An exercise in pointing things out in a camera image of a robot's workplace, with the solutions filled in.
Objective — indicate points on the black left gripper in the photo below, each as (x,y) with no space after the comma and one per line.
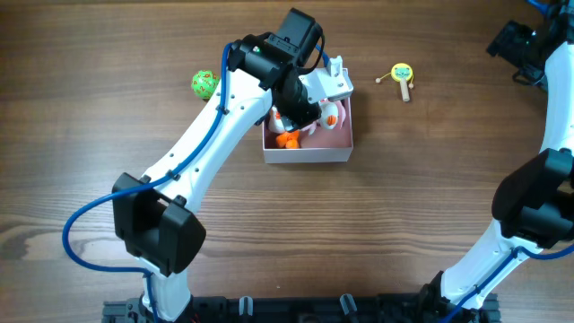
(303,113)

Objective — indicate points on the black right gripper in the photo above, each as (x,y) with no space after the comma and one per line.
(502,40)

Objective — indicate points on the white plush duck yellow hair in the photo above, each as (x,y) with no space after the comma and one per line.
(283,138)

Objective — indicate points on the small duck with pink hat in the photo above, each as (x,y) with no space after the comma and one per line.
(332,116)

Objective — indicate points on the white box pink interior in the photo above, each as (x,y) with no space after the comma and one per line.
(323,146)

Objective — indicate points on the green number ball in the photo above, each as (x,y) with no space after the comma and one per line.
(204,84)

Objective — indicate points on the yellow wooden rattle drum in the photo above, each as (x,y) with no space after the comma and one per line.
(403,74)

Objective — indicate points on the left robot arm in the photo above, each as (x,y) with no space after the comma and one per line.
(155,215)

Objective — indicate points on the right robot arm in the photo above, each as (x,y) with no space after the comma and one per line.
(530,212)

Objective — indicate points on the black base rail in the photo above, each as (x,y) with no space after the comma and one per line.
(382,308)

